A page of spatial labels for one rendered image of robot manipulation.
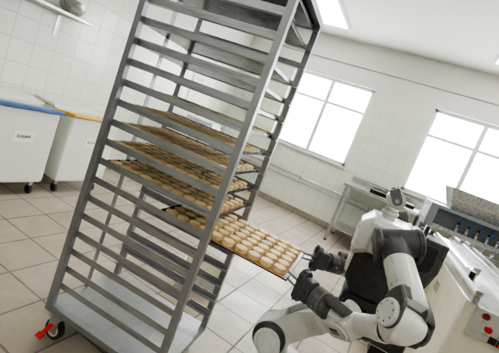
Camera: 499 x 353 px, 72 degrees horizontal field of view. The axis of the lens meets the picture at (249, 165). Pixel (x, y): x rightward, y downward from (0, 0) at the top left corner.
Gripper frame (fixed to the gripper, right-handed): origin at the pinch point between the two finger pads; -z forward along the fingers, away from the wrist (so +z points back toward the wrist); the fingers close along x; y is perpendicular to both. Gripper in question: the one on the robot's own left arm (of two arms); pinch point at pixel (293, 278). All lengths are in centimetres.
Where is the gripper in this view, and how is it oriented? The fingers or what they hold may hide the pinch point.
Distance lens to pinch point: 138.1
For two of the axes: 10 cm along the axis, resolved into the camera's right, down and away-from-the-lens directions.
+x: 3.6, -9.2, -1.4
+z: 5.9, 3.4, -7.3
